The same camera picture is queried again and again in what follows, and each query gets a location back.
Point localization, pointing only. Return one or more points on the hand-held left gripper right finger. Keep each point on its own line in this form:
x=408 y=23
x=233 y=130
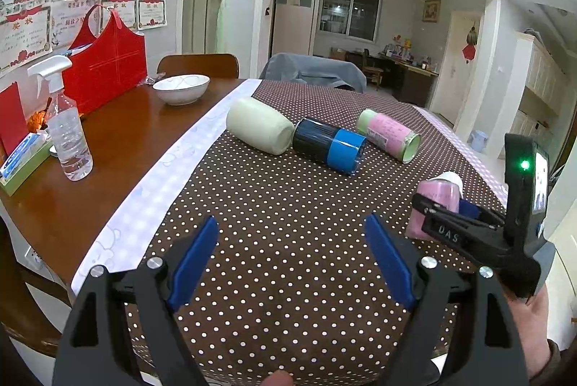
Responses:
x=391 y=264

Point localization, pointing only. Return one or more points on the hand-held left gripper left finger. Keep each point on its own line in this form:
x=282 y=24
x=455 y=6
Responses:
x=194 y=264

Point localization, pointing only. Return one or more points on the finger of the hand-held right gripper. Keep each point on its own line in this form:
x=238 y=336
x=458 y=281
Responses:
x=444 y=226
x=469 y=208

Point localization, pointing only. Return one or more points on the person's right forearm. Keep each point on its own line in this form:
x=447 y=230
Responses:
x=558 y=365

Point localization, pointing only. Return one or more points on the green and pink cup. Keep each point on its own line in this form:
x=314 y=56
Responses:
x=387 y=131

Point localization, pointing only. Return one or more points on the black and blue cup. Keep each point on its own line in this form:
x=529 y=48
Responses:
x=324 y=144

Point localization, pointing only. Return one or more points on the cream cup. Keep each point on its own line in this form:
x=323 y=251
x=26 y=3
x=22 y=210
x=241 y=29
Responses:
x=257 y=124

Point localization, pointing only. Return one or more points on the person's right hand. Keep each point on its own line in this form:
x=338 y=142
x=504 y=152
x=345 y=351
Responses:
x=534 y=332

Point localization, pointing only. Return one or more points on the person's left hand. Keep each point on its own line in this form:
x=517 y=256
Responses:
x=278 y=379

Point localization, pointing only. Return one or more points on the light blue bin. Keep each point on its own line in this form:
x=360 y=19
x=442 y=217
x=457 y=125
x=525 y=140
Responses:
x=479 y=141

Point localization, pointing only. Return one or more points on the brown dotted tablecloth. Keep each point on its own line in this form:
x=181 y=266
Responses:
x=270 y=210

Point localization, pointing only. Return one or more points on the white door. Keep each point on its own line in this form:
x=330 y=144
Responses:
x=457 y=88

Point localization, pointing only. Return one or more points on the cream cabinet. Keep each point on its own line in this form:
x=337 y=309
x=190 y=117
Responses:
x=538 y=84

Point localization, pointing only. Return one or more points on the dark wooden desk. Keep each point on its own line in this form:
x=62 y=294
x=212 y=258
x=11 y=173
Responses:
x=412 y=84

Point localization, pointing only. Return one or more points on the red door ornament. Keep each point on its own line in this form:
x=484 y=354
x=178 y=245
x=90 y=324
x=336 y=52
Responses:
x=470 y=45

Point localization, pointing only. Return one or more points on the clear spray bottle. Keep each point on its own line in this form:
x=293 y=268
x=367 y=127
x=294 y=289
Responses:
x=72 y=142

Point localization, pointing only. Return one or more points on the white bowl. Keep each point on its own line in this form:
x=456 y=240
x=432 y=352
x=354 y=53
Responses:
x=181 y=89

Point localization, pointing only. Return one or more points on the green tissue box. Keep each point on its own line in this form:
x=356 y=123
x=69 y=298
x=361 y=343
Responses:
x=25 y=169

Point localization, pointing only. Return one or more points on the wooden chair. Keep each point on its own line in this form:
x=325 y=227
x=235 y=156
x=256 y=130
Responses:
x=198 y=66

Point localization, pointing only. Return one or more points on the framed picture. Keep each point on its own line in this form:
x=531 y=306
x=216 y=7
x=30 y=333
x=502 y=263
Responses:
x=432 y=10

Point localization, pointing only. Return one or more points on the grey covered chair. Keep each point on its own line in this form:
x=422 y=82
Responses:
x=311 y=70

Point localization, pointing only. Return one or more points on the red bag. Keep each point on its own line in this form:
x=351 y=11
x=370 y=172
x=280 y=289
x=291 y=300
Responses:
x=108 y=70

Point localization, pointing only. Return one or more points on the orange snack packet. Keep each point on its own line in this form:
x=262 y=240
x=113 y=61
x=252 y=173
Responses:
x=37 y=117

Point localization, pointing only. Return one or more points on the window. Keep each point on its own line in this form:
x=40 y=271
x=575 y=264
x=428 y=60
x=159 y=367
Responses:
x=349 y=11

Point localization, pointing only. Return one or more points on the red box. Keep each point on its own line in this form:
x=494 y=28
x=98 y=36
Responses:
x=11 y=115

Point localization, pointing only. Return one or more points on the white refrigerator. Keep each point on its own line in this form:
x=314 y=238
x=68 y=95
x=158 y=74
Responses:
x=293 y=29

